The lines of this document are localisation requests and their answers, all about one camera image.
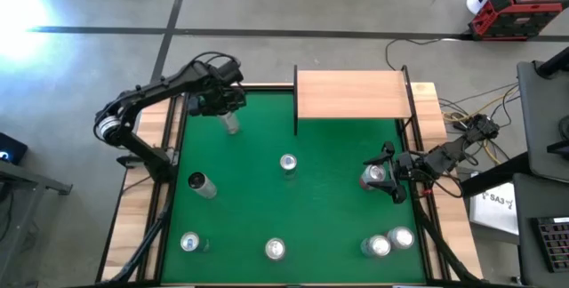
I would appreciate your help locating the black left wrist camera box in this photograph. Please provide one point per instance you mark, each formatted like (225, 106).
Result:
(231, 72)

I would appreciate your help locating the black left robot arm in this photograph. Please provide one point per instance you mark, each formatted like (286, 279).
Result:
(164, 84)

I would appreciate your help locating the blue silver Red Bull can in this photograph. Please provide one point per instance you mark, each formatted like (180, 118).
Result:
(288, 162)
(190, 242)

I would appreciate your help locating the black keyboard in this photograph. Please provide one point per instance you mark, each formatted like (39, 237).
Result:
(553, 243)

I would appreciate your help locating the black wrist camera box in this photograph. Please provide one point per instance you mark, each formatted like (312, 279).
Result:
(231, 72)
(406, 163)

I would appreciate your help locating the dark device with blue light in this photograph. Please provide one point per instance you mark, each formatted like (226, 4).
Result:
(11, 146)

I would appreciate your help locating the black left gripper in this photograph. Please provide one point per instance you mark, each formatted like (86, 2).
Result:
(213, 101)

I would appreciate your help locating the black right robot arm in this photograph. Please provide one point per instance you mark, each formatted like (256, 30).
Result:
(444, 157)

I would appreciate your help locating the wooden shelf with black frame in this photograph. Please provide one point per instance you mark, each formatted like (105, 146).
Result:
(351, 94)

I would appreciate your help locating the black metal table frame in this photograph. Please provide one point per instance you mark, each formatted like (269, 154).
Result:
(145, 245)

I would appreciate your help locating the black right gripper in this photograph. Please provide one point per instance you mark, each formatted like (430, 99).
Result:
(394, 170)

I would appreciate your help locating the pink white Spindrift can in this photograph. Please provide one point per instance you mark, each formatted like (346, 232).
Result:
(372, 174)
(400, 237)

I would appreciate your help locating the silver Diet Coke can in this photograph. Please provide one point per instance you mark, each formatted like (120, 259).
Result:
(275, 248)
(375, 246)

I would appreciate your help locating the gray desk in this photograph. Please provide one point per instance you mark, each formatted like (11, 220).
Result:
(538, 137)
(524, 252)

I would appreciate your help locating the green table mat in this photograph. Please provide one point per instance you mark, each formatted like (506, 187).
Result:
(311, 217)

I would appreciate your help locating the white paper sign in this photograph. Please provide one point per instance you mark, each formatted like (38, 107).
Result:
(493, 210)

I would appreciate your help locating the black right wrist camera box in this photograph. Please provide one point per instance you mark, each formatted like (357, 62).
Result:
(406, 163)

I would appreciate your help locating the red black tool box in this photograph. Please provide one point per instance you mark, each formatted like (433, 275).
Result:
(520, 14)

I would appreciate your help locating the white Celsius can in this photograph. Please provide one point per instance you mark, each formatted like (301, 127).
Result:
(231, 124)
(202, 185)

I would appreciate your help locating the gray metal bench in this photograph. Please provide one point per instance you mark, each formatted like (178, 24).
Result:
(26, 181)

